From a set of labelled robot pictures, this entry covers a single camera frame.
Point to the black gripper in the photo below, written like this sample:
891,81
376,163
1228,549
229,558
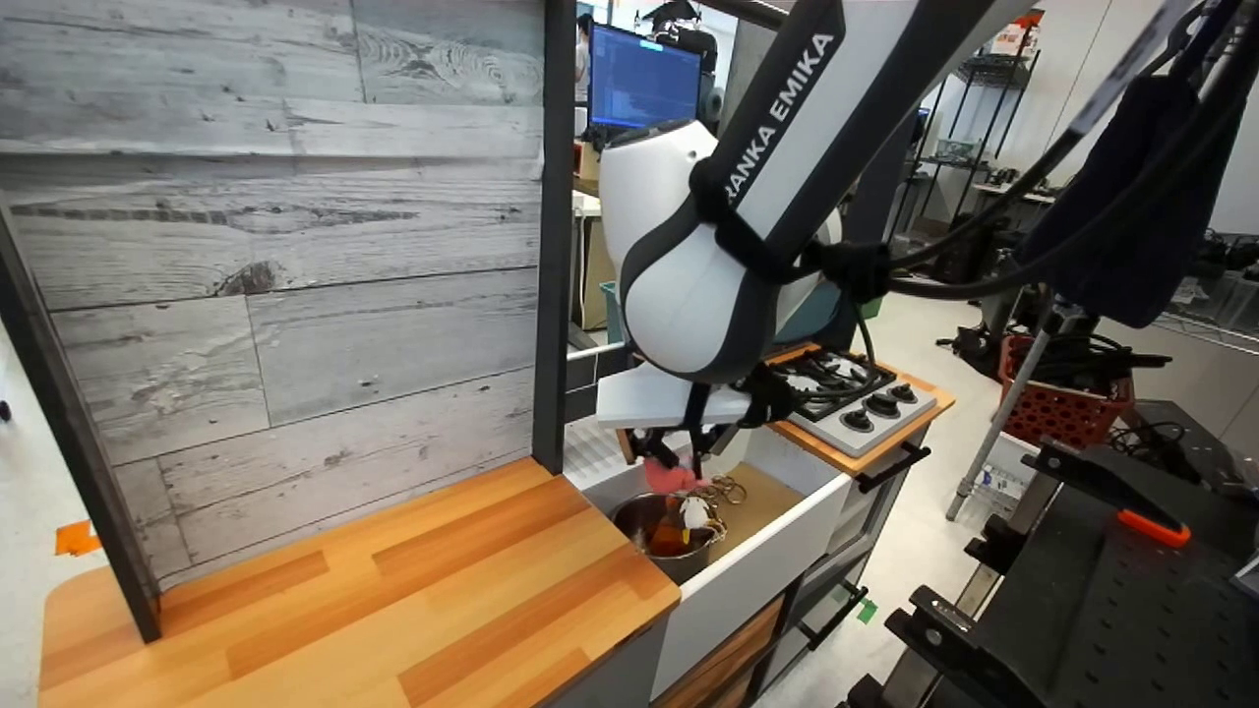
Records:
679,451

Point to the pink plush toy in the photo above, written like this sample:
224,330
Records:
668,482

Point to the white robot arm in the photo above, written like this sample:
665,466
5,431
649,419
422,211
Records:
716,233

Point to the stainless steel pot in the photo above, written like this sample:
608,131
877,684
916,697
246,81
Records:
642,512

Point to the white toy sink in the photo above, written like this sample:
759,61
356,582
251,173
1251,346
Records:
796,519

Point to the grey toy stove top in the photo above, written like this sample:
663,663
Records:
852,402

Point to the computer monitor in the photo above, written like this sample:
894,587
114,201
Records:
640,83

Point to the grey wood backsplash panel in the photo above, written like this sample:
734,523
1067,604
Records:
288,250

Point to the black perforated table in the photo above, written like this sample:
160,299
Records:
1124,594

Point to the metal ring sink drain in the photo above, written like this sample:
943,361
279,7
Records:
728,494

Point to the black metal frame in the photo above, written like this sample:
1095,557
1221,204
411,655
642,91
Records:
550,233

